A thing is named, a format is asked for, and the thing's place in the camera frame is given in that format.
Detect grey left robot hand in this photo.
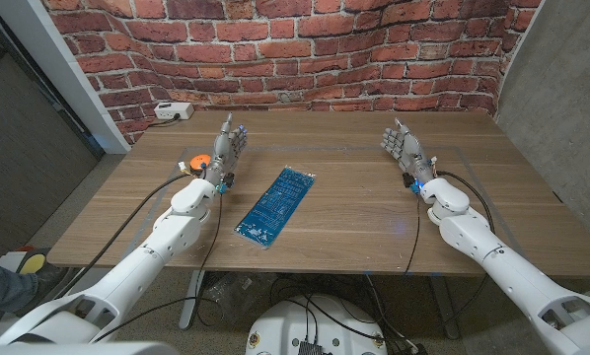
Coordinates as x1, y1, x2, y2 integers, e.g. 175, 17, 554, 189
203, 111, 250, 194

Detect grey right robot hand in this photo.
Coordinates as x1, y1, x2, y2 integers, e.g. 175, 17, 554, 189
380, 116, 438, 194

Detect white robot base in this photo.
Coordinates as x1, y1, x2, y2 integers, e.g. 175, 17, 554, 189
245, 294, 389, 355

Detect orange push button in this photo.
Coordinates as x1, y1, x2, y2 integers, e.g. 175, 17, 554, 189
188, 154, 212, 175

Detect white power strip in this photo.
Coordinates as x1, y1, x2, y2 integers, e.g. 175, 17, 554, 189
153, 102, 195, 121

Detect red brick printed backdrop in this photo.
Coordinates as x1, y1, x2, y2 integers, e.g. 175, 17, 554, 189
40, 0, 543, 147

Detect clear plastic bag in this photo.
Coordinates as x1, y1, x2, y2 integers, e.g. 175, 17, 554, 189
205, 273, 276, 326

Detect grey table leg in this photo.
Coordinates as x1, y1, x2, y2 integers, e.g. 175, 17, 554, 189
428, 275, 460, 340
179, 269, 206, 330

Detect yellow foot pedal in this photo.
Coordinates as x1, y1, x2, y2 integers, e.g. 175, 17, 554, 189
0, 248, 52, 276

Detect white robot torso edge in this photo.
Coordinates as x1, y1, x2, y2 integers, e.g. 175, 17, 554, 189
0, 341, 178, 355

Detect black power strip cable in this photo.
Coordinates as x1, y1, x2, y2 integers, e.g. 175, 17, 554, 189
149, 113, 182, 128

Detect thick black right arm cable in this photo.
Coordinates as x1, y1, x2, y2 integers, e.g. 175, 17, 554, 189
435, 170, 496, 233

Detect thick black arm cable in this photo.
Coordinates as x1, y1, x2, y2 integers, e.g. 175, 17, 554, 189
52, 172, 193, 302
435, 170, 496, 233

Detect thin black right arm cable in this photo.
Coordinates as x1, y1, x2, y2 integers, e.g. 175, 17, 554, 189
404, 194, 422, 276

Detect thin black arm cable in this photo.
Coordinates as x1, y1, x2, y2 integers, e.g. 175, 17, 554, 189
92, 192, 225, 344
404, 194, 422, 276

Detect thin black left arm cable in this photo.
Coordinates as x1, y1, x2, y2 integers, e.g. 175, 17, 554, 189
92, 192, 225, 344

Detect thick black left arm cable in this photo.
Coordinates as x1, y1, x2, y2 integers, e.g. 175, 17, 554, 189
52, 172, 193, 302

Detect white door frame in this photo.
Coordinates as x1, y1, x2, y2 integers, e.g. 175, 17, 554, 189
0, 0, 131, 154

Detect black floor cables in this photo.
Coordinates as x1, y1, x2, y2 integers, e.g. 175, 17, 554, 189
269, 275, 409, 346

